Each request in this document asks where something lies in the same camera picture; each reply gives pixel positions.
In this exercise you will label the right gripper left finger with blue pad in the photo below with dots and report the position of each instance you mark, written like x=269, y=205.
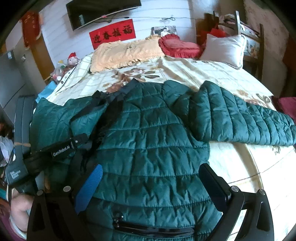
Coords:
x=86, y=188

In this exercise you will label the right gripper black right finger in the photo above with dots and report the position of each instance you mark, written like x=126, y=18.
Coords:
x=216, y=187

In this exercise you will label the magenta blanket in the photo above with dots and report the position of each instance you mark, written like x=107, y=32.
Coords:
x=286, y=105

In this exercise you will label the red hanging wall decoration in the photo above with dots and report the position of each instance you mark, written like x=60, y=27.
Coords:
x=31, y=28

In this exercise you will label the wooden chair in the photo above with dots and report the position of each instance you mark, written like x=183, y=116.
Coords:
x=254, y=49

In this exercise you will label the grey refrigerator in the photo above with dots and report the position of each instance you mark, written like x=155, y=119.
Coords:
x=13, y=85

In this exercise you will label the red spring festival banner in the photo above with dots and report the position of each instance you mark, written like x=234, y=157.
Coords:
x=120, y=31

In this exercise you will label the plush toy with red hat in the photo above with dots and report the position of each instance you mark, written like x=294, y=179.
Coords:
x=72, y=59

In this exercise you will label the red heart-shaped cushion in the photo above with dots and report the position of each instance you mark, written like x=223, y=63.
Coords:
x=172, y=46

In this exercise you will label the black wall-mounted television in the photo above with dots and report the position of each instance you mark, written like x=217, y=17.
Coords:
x=84, y=12

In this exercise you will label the yellow ruffled pillow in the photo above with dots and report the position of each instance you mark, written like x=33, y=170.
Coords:
x=119, y=54

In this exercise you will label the person's left hand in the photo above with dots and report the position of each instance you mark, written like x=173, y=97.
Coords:
x=20, y=205

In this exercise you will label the dark green quilted puffer coat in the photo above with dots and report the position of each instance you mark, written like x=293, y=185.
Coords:
x=151, y=139

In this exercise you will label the cream floral plaid bedspread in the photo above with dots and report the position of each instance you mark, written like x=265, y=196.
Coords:
x=249, y=167

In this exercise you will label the blue bag beside bed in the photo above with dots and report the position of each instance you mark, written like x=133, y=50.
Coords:
x=46, y=91

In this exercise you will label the white pillow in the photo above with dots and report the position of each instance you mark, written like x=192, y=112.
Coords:
x=229, y=50

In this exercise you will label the framed photo at headboard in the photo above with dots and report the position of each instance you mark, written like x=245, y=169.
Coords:
x=164, y=30

